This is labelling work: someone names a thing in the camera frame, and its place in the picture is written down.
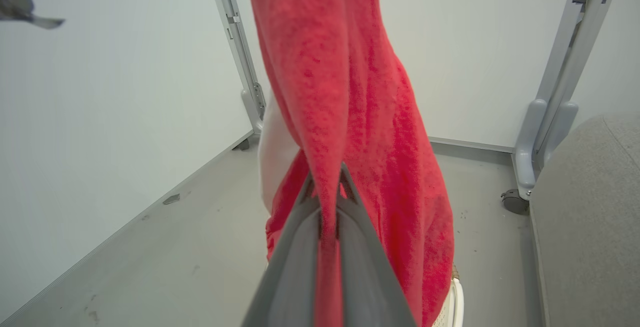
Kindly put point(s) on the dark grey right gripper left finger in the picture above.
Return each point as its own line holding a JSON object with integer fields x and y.
{"x": 292, "y": 267}

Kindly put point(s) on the black caster wheel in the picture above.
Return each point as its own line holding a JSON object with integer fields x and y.
{"x": 515, "y": 201}

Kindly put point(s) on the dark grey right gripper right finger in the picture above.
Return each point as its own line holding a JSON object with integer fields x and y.
{"x": 365, "y": 277}

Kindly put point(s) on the grey fabric sofa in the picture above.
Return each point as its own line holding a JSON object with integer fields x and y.
{"x": 590, "y": 227}

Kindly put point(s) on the red and white garment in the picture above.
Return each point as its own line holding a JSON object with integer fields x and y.
{"x": 350, "y": 92}

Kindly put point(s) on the grey partition frame double post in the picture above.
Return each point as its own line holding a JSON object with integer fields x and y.
{"x": 560, "y": 82}

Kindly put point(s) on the white laundry basket brown rim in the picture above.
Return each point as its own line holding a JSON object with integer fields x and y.
{"x": 454, "y": 302}

